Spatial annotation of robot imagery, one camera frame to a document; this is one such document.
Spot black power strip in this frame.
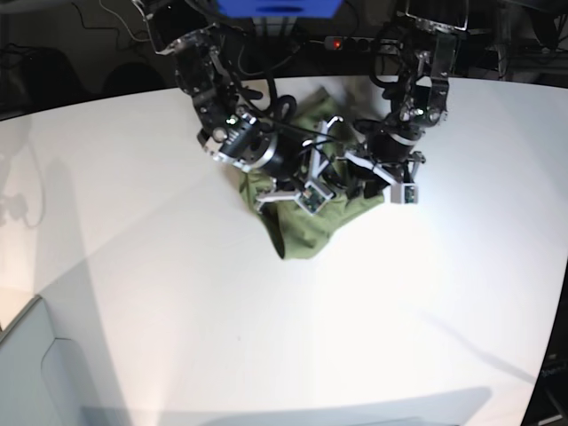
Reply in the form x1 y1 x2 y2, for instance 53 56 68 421
324 36 376 53

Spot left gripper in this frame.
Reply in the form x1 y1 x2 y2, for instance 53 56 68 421
341 130 424 200

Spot blue box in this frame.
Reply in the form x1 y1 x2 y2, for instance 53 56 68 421
217 0 343 19

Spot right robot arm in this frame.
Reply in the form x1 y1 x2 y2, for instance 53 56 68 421
135 1 367 218

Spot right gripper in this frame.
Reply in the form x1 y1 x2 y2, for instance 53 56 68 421
255 115 343 212

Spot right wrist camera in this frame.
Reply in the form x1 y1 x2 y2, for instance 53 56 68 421
296 186 335 216

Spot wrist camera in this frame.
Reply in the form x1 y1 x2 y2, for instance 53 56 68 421
390 183 419 205
296 186 335 216

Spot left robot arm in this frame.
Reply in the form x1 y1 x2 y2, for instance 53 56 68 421
343 1 469 204

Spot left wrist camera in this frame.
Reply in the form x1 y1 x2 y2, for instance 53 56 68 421
390 183 419 205

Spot grey panel at corner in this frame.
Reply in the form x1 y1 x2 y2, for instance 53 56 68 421
1 296 87 425

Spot green T-shirt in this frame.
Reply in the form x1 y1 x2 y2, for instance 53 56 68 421
238 86 385 262

